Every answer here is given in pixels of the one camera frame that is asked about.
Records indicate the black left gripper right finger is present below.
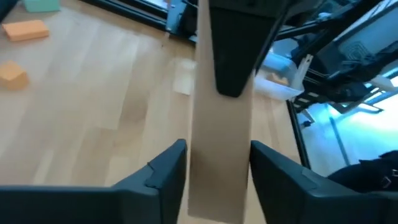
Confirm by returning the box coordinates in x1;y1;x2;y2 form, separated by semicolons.
249;139;376;224

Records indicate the long beige plank block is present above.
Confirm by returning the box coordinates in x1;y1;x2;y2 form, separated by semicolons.
187;0;256;224

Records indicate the teal brick block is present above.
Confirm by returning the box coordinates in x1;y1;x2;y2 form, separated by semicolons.
22;0;62;14

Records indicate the orange long brick block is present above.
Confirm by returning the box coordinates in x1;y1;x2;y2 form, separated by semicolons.
1;19;50;43

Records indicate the person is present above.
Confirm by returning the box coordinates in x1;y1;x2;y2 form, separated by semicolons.
328;150;398;194

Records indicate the clear plastic bin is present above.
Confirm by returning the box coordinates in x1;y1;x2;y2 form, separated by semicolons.
253;52;307;101

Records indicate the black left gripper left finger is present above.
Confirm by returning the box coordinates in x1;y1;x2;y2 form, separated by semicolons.
111;138;188;224

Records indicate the beige arch block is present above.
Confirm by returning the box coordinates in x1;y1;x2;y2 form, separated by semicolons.
269;73;290;86

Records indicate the small orange cube block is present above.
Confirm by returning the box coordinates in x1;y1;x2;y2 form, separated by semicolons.
0;60;30;91

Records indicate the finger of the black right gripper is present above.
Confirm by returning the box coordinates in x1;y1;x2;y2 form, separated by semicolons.
208;6;282;98

